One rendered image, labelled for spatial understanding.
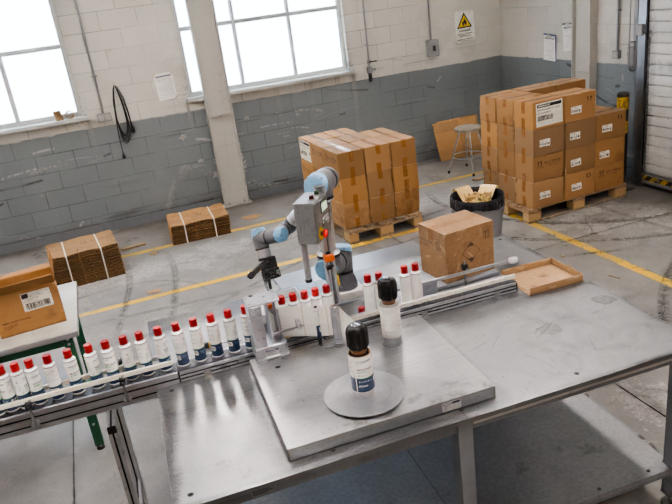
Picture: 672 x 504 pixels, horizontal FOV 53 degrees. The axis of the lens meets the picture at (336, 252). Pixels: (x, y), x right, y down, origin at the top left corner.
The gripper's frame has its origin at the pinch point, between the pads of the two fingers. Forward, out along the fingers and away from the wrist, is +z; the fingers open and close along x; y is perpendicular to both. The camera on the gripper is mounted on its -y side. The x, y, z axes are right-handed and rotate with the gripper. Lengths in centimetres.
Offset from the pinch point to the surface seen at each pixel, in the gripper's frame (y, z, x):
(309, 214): 11, -37, -62
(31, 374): -113, -2, -41
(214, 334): -39, 3, -47
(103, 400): -90, 17, -41
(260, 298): -19, -8, -61
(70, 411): -103, 18, -39
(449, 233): 85, -10, -44
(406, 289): 50, 8, -55
